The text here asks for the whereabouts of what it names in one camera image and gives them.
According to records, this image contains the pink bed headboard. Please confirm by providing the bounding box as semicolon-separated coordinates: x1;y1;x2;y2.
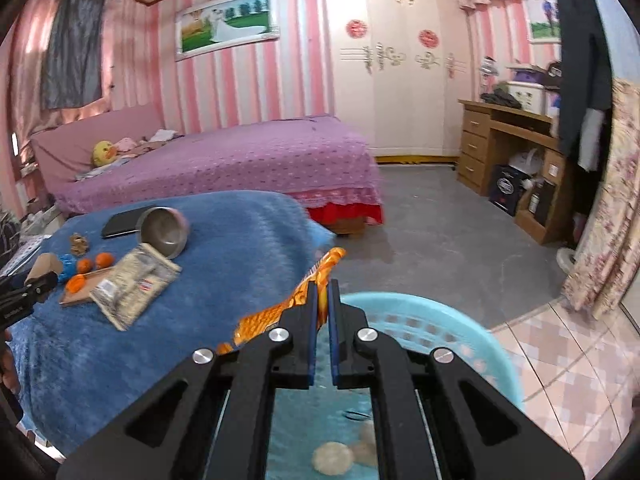
30;104;164;194

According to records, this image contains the tan phone case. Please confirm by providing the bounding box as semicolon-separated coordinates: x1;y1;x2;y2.
60;266;113;307

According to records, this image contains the white wardrobe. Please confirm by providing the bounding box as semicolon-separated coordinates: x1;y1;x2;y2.
326;0;473;158

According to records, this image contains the blue crumpled wrapper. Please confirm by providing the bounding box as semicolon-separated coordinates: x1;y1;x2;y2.
58;254;77;283

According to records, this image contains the black box under desk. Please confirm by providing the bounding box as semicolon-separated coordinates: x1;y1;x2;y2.
488;165;530;217

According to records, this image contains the orange snack bag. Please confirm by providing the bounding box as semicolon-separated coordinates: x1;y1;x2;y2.
216;247;346;354

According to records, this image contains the small framed wall photo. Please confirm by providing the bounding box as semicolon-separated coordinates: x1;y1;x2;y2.
524;0;561;44

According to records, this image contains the grey window curtain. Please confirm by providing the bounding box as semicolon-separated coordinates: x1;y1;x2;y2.
40;0;105;110

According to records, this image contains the light blue plastic basket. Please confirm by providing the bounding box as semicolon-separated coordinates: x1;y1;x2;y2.
266;292;524;479

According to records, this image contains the dark hanging coat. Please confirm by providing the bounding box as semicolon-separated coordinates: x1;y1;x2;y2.
556;0;612;171

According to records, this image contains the grey white snack packet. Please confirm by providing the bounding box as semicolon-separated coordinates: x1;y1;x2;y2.
89;243;181;332

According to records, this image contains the framed wedding photo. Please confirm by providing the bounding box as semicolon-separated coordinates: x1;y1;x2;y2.
176;0;280;61

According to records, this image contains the blue fuzzy blanket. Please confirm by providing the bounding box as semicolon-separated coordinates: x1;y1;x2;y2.
11;191;334;454

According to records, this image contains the purple dotted bed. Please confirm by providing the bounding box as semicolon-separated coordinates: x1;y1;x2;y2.
53;115;384;226

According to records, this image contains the floral curtain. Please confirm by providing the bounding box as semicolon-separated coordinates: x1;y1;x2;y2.
562;78;640;318

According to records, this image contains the black smartphone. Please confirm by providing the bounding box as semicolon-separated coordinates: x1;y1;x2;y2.
101;205;155;240

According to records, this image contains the wooden desk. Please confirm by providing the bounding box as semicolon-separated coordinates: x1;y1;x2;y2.
457;100;573;245

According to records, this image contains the yellow duck plush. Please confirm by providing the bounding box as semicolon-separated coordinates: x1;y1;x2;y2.
91;141;118;168

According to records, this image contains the pink metal mug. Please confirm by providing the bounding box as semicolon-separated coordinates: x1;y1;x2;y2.
137;207;190;260

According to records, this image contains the crumpled brown paper ball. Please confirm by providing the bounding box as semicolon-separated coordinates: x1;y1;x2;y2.
70;233;90;258

